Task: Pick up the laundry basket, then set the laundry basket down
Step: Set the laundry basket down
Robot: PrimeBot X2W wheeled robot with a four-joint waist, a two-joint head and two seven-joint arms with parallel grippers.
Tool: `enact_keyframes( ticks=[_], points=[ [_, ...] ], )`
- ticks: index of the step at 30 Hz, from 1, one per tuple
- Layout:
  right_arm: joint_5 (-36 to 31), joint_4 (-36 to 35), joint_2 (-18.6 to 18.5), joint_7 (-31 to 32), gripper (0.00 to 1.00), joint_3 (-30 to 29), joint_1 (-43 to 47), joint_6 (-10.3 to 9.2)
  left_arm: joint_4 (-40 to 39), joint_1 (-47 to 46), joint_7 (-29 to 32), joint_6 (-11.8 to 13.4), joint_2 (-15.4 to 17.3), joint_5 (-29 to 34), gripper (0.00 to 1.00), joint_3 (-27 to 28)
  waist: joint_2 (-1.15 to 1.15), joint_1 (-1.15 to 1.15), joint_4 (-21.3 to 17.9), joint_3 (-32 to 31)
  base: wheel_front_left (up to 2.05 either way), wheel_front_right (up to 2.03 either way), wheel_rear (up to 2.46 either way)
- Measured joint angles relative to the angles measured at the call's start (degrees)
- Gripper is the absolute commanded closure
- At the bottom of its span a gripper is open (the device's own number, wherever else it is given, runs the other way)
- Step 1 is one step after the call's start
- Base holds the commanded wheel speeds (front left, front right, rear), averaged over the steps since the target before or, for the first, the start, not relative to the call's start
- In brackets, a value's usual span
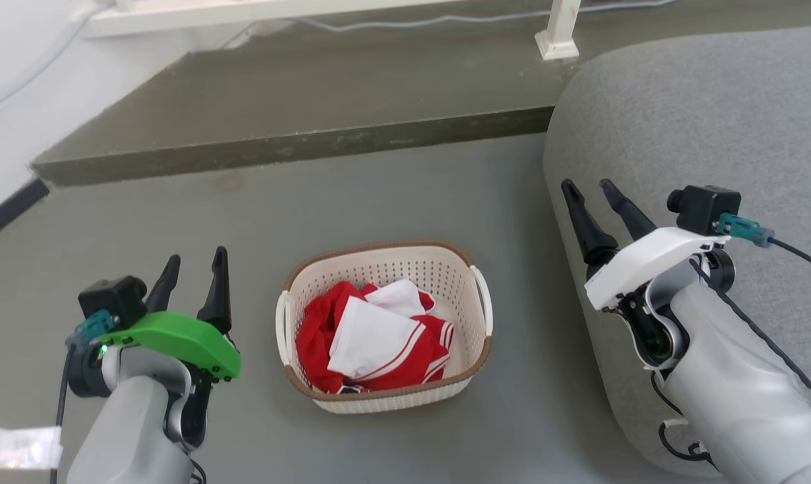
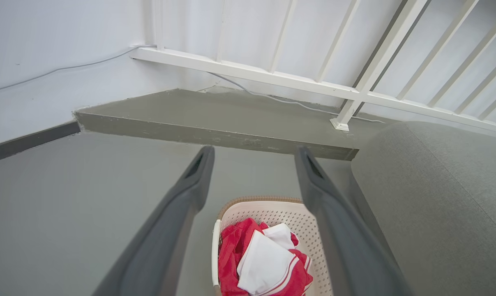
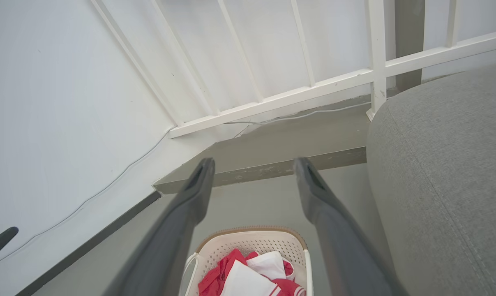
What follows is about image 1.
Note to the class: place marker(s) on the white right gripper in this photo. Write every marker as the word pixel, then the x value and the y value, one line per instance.
pixel 647 262

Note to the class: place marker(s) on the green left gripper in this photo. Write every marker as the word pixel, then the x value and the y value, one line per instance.
pixel 177 336

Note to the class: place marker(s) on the cream plastic laundry basket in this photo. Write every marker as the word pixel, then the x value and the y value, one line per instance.
pixel 392 402

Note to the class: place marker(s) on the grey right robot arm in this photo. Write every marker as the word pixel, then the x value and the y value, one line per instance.
pixel 734 376

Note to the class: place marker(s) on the grey fabric sofa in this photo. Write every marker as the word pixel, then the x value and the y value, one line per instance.
pixel 687 121

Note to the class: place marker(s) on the red and white clothing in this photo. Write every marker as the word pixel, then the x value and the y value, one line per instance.
pixel 371 339

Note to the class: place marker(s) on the black baseboard strip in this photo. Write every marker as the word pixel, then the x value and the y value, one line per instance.
pixel 9 208

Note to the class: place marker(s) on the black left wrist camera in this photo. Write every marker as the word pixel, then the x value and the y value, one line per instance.
pixel 113 299

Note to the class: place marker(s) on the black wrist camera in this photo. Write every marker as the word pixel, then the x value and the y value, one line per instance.
pixel 704 208
pixel 113 299

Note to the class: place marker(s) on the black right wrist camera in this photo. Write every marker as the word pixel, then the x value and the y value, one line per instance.
pixel 704 208

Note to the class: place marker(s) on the teal left camera connector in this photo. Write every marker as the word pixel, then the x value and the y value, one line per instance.
pixel 89 329

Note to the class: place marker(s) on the teal camera connector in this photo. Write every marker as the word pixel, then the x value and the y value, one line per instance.
pixel 744 228
pixel 89 329

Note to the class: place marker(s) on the teal right camera connector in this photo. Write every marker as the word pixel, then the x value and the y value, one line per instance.
pixel 744 228

